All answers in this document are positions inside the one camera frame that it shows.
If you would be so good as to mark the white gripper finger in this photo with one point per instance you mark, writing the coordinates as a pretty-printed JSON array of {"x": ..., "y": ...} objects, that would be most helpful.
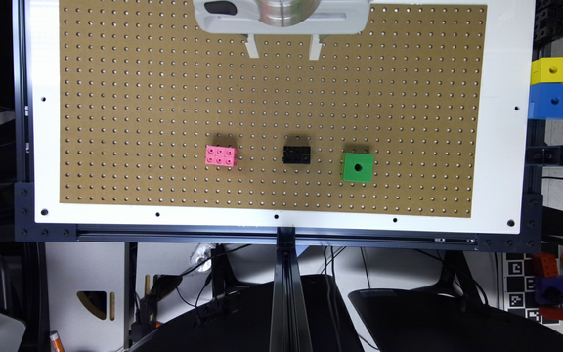
[
  {"x": 251, "y": 46},
  {"x": 315, "y": 47}
]

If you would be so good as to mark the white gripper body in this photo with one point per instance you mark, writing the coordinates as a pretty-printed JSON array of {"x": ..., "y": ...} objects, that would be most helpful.
[{"x": 242, "y": 17}]

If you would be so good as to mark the green cube block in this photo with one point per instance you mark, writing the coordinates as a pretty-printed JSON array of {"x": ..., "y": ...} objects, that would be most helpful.
[{"x": 357, "y": 167}]

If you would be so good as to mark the blue cube block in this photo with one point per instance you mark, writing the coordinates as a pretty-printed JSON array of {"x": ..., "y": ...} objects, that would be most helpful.
[{"x": 546, "y": 101}]

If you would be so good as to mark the yellow cube block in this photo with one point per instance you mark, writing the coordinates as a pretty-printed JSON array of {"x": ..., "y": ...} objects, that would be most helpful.
[{"x": 547, "y": 70}]

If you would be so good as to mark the purple block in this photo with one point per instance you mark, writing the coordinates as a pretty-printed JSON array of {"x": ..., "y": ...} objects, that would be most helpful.
[{"x": 549, "y": 291}]

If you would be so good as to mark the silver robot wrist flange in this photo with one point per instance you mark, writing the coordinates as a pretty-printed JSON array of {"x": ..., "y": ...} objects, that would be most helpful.
[{"x": 285, "y": 13}]

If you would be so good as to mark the brown perforated pegboard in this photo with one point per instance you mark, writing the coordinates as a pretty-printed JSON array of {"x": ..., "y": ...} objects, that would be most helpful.
[{"x": 144, "y": 90}]

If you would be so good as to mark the black toy brick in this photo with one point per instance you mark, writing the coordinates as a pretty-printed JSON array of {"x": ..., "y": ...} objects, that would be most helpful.
[{"x": 296, "y": 155}]

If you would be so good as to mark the pink toy brick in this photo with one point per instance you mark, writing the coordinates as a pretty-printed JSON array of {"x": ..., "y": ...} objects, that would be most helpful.
[{"x": 221, "y": 156}]

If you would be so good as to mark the black stacked blocks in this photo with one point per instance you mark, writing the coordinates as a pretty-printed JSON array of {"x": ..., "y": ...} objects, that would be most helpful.
[{"x": 548, "y": 21}]

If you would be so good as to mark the black curved chair back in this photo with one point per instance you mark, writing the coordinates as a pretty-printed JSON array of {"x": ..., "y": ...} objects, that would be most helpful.
[{"x": 413, "y": 321}]

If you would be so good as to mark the red toy brick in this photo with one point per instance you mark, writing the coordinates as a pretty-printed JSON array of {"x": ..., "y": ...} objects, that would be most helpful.
[{"x": 545, "y": 265}]

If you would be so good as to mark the fiducial marker sheet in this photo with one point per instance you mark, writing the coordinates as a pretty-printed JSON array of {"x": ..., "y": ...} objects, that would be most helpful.
[{"x": 519, "y": 286}]

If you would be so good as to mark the small red brick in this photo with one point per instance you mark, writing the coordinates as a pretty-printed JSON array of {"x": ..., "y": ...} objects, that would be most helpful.
[{"x": 551, "y": 312}]

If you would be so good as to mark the orange tube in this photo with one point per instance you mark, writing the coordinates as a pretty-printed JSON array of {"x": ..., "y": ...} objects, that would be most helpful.
[{"x": 56, "y": 342}]

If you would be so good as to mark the black centre support rail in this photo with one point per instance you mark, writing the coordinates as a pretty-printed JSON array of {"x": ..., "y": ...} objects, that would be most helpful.
[{"x": 289, "y": 331}]

